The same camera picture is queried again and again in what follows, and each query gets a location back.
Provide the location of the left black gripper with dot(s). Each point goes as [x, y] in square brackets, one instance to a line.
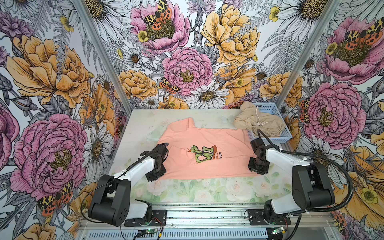
[162, 172]

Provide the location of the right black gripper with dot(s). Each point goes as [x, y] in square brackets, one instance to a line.
[263, 171]

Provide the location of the peach graphic t-shirt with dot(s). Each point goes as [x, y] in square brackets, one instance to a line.
[198, 153]

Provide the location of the light blue plastic basket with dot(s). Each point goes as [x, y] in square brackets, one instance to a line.
[272, 109]

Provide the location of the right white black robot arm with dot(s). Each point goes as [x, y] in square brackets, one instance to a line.
[311, 187]

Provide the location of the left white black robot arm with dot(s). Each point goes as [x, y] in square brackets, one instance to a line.
[111, 203]

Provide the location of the green circuit board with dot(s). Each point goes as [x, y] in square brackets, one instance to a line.
[149, 233]

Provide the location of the beige drawstring shorts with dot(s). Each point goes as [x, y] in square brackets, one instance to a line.
[252, 119]

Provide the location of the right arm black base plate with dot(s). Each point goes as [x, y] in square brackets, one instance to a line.
[257, 217]

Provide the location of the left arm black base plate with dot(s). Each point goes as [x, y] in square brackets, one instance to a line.
[157, 218]

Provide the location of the aluminium rail frame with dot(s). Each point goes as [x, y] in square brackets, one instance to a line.
[216, 215]

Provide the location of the right aluminium corner post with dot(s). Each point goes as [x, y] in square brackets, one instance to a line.
[323, 22]

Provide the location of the aluminium corner post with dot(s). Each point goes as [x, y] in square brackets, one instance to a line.
[95, 37]
[323, 22]

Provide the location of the white vented cable duct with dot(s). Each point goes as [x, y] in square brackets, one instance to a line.
[181, 234]

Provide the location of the left aluminium corner post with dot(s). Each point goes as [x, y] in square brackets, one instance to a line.
[95, 37]

